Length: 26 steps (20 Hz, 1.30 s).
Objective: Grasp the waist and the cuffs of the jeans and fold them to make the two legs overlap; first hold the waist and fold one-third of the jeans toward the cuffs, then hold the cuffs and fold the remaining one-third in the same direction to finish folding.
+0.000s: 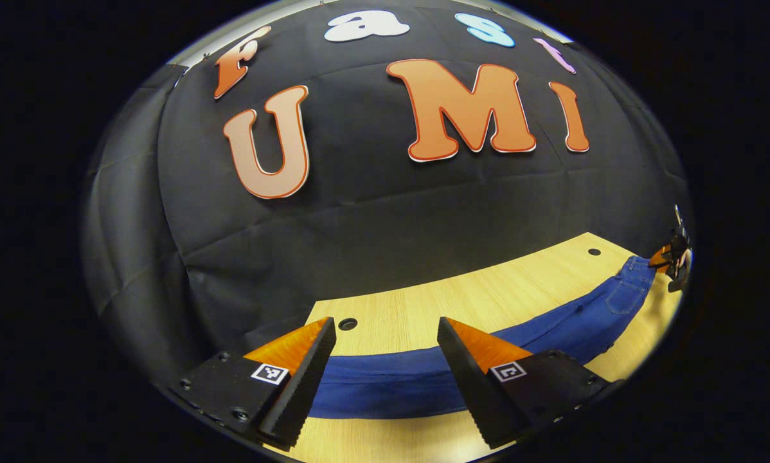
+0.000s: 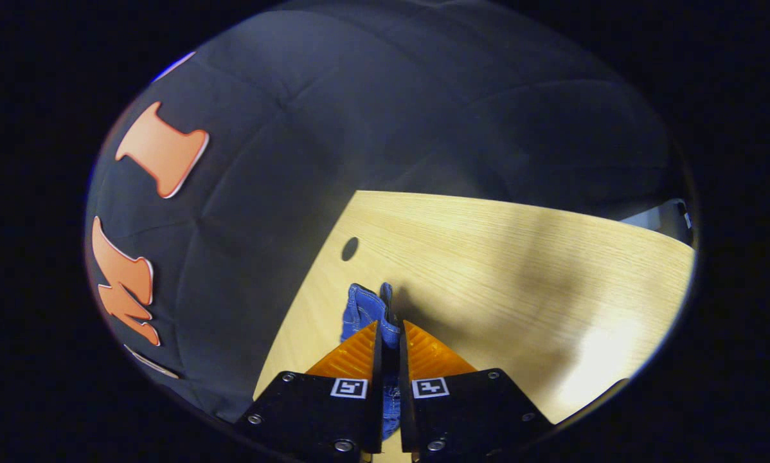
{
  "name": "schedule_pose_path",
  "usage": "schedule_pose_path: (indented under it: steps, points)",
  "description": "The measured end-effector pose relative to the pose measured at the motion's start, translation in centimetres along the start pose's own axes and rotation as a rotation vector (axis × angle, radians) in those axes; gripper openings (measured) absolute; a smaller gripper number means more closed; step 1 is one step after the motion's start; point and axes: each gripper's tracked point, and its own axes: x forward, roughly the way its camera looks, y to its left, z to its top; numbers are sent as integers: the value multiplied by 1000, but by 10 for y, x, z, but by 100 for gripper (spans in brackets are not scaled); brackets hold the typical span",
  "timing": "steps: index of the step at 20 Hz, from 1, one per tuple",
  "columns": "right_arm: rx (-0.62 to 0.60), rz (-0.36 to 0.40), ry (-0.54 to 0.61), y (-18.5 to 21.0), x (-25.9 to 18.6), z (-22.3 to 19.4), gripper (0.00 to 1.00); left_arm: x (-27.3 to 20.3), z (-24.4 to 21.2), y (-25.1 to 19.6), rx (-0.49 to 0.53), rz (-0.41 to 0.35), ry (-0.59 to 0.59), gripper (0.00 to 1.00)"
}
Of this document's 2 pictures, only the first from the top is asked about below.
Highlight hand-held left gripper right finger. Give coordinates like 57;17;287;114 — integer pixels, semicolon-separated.
436;316;623;449

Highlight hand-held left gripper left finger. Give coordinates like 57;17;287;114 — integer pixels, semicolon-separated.
170;316;337;449

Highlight blue denim jeans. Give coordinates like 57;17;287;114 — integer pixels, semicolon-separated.
308;255;657;420

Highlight black backdrop cloth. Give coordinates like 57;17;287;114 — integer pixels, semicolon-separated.
82;0;691;386

